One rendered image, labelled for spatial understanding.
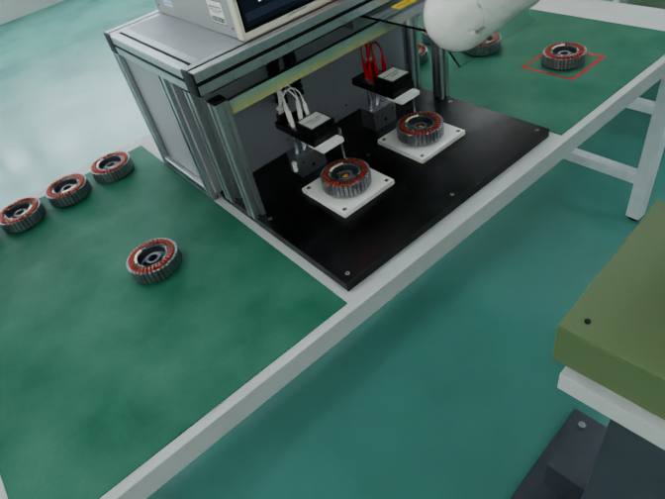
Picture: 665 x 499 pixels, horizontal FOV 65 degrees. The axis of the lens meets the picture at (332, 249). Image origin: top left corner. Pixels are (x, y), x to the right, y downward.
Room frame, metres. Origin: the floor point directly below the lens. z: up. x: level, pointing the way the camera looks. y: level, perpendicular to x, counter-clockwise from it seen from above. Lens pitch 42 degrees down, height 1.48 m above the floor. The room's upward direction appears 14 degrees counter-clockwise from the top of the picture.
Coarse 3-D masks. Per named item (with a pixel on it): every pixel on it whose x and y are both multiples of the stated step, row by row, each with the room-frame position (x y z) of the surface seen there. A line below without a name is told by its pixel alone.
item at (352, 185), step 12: (324, 168) 1.00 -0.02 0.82; (336, 168) 0.99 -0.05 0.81; (348, 168) 0.99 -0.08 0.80; (360, 168) 0.96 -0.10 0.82; (324, 180) 0.95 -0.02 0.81; (336, 180) 0.94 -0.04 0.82; (348, 180) 0.92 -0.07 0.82; (360, 180) 0.92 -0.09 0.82; (336, 192) 0.92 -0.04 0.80; (348, 192) 0.92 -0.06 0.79; (360, 192) 0.91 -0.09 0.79
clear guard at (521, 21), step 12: (396, 0) 1.21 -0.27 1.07; (420, 0) 1.17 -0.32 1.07; (372, 12) 1.17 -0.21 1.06; (384, 12) 1.15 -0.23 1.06; (396, 12) 1.14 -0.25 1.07; (408, 12) 1.12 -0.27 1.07; (420, 12) 1.10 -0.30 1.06; (528, 12) 1.07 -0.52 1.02; (396, 24) 1.08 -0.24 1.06; (408, 24) 1.06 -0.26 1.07; (420, 24) 1.04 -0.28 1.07; (516, 24) 1.04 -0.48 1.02; (528, 24) 1.05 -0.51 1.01; (492, 36) 1.01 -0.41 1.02; (504, 36) 1.01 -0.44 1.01; (480, 48) 0.98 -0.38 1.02; (456, 60) 0.94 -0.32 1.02; (468, 60) 0.95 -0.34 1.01
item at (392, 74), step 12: (372, 72) 1.24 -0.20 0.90; (384, 72) 1.17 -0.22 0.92; (396, 72) 1.16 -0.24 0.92; (408, 72) 1.14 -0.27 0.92; (360, 84) 1.21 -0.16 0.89; (372, 84) 1.18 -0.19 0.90; (384, 84) 1.14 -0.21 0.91; (396, 84) 1.12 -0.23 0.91; (408, 84) 1.14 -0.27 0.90; (384, 96) 1.22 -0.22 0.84; (396, 96) 1.11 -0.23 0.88; (408, 96) 1.11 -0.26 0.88
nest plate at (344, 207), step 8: (376, 176) 0.97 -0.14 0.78; (384, 176) 0.96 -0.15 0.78; (312, 184) 1.00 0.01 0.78; (320, 184) 0.99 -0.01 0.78; (376, 184) 0.94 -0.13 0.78; (384, 184) 0.93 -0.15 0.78; (392, 184) 0.94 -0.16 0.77; (304, 192) 0.98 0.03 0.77; (312, 192) 0.97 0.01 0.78; (320, 192) 0.96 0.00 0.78; (368, 192) 0.92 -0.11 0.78; (376, 192) 0.91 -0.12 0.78; (320, 200) 0.93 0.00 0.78; (328, 200) 0.92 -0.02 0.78; (336, 200) 0.92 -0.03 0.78; (344, 200) 0.91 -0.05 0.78; (352, 200) 0.90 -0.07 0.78; (360, 200) 0.90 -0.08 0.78; (368, 200) 0.90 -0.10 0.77; (336, 208) 0.89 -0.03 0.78; (344, 208) 0.88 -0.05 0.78; (352, 208) 0.88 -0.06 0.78; (344, 216) 0.86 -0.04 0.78
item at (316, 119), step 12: (300, 120) 1.05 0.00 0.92; (312, 120) 1.03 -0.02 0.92; (324, 120) 1.02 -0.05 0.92; (288, 132) 1.07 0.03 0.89; (300, 132) 1.03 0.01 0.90; (312, 132) 0.99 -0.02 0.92; (324, 132) 1.00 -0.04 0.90; (336, 132) 1.02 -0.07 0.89; (312, 144) 0.99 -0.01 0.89; (324, 144) 0.99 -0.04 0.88; (336, 144) 0.99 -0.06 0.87
